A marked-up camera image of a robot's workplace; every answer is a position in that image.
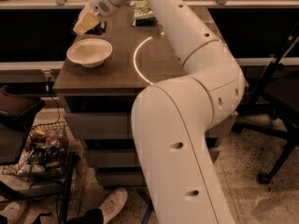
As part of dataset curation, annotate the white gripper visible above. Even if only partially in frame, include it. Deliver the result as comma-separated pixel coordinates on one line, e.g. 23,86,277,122
73,0,123,35

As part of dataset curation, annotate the dark blue rxbar wrapper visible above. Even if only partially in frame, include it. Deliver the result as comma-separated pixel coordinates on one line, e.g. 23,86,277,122
87,21,107,35

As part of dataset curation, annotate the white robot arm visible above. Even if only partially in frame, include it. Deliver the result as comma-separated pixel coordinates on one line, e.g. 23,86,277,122
74,0,246,224

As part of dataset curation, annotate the white paper bowl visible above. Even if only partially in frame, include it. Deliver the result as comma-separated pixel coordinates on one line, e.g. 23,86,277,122
66,38,113,68

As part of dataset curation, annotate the green chip bag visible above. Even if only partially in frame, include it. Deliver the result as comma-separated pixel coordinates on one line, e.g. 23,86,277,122
131,0,155,27

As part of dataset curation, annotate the grey drawer cabinet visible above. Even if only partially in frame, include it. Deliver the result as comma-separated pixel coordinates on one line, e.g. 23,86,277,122
51,6,249,189

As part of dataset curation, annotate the dark brown bin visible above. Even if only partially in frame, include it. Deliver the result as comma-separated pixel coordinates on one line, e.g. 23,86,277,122
0,85,45,165

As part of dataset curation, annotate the bottom grey drawer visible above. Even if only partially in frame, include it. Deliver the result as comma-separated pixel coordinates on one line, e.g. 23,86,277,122
95,172,143,187

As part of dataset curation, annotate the blue tape cross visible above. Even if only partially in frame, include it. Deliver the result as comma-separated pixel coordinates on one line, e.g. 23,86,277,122
136,188,154,224

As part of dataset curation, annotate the white right sneaker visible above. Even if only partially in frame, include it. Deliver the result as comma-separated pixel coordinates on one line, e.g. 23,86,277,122
99,188,128,224

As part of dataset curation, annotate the white sneaker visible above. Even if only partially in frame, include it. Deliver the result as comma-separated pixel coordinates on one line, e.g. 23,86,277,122
0,201,27,224
99,188,128,224

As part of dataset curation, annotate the black office chair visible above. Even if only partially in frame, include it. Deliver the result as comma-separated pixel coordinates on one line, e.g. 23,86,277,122
232,22,299,185

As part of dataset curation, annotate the white left sneaker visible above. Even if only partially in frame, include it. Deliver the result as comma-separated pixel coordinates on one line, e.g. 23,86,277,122
0,201,27,224

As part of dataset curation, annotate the black cable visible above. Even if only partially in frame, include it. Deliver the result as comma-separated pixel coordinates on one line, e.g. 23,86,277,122
45,75,62,126

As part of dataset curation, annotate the wire basket with items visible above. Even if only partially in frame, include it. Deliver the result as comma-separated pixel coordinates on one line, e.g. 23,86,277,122
2,122,68,182

